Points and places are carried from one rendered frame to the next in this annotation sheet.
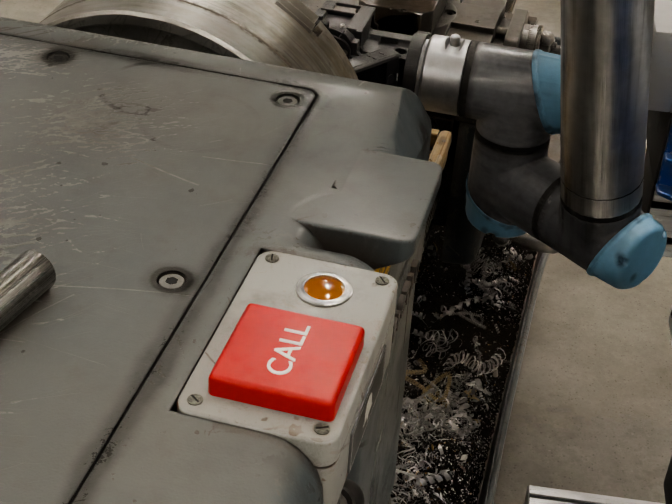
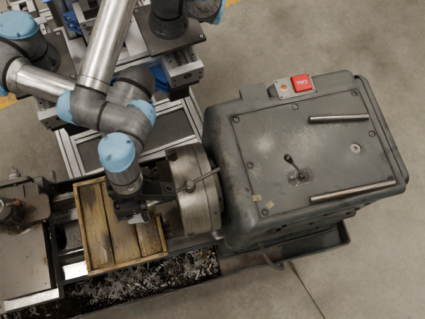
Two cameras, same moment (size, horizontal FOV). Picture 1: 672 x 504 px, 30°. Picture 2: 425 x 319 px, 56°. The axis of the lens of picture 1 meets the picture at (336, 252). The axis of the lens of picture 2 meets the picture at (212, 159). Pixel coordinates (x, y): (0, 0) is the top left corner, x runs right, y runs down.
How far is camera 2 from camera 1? 145 cm
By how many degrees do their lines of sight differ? 68
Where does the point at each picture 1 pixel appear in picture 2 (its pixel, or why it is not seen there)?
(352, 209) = (261, 93)
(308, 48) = (181, 150)
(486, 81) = not seen: hidden behind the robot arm
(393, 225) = (261, 87)
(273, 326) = (299, 86)
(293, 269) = (281, 93)
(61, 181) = (284, 135)
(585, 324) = not seen: outside the picture
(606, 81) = not seen: hidden behind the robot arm
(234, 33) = (200, 156)
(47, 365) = (320, 109)
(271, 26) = (186, 154)
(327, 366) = (301, 76)
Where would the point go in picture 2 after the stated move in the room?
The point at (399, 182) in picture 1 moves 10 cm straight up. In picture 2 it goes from (249, 91) to (253, 75)
